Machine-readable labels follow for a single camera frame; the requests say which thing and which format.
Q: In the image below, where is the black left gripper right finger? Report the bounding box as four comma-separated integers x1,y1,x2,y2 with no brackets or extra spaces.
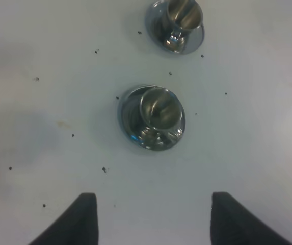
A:
210,192,291,245

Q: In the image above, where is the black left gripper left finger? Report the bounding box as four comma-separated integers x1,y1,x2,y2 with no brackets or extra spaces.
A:
31,193,99,245

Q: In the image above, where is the near stainless steel teacup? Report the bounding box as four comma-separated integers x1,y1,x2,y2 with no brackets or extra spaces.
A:
139,87,185,144

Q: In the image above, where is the stainless steel teacup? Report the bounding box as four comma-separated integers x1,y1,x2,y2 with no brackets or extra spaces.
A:
162,0,203,53
139,87,185,144

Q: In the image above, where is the far stainless steel teacup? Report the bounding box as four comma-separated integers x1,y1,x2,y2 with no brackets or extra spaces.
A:
162,0,203,53

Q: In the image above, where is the near steel saucer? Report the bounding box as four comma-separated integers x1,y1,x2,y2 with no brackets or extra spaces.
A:
118,84,179,151

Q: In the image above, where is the steel saucer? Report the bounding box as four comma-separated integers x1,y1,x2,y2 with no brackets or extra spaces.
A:
145,0,205,55
118,84,179,151

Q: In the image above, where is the far steel saucer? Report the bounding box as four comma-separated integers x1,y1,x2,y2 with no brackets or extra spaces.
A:
145,0,205,55

